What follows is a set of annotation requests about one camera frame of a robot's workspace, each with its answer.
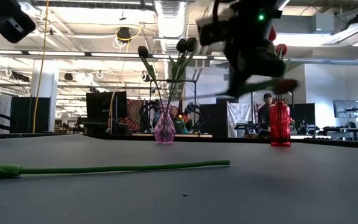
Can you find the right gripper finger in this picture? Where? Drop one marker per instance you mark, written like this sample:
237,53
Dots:
244,81
234,84

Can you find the maroon artificial tulip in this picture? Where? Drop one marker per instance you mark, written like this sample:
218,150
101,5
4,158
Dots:
286,86

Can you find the black artificial tulip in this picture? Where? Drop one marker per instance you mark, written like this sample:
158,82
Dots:
192,44
143,51

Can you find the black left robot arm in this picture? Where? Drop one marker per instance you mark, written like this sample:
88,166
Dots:
8,18

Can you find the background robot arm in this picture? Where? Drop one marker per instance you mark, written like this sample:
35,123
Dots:
197,116
146,116

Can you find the red ribbed glass vase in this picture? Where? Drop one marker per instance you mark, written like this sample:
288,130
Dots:
280,124

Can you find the purple glass vase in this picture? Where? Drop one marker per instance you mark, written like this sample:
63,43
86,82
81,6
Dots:
164,130

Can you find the white patterned cloth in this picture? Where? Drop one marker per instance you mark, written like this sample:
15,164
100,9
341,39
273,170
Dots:
236,116

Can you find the person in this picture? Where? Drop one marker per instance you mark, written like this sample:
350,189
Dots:
175,112
266,113

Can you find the wooden workbench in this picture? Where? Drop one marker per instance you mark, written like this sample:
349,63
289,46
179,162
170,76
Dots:
191,135

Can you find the grey desk monitor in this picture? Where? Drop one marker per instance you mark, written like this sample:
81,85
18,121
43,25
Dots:
345,109

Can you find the black office desk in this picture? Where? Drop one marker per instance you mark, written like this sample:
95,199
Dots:
340,129

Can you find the black ceiling fixture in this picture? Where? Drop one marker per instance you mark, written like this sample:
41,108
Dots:
124,34

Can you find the grey table mat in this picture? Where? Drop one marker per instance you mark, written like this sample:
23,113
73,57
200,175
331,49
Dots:
179,202

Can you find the black monitor screen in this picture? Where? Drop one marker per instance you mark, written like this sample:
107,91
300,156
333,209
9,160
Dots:
104,105

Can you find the ceiling light strip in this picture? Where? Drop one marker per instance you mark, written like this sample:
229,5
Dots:
57,53

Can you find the white building column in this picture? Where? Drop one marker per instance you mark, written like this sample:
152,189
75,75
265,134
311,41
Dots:
50,81

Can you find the black partition panel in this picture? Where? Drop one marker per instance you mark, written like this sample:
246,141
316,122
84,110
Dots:
23,113

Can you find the black metal frame rig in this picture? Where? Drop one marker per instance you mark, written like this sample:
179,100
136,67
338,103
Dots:
195,105
252,105

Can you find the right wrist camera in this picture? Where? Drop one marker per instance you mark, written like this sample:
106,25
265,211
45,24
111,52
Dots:
211,29

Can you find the silver ceiling duct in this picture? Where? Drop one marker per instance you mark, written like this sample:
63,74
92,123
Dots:
170,18

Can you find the patterned wall tapestry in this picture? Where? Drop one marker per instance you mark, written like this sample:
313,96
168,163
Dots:
132,113

